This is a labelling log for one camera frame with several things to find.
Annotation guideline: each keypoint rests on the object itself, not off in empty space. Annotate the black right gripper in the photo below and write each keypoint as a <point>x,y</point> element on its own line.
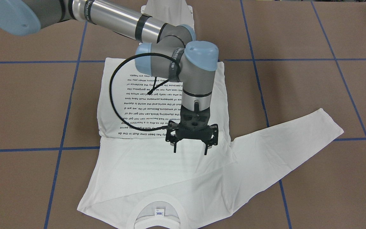
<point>213,135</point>

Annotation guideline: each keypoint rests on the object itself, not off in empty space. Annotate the white long-sleeve printed shirt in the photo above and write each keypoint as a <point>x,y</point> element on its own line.
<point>139,181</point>

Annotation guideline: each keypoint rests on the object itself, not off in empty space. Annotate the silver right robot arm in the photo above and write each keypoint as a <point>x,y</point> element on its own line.
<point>166,51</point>

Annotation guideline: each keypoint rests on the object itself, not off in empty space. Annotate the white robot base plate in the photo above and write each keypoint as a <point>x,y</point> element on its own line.
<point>174,12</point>

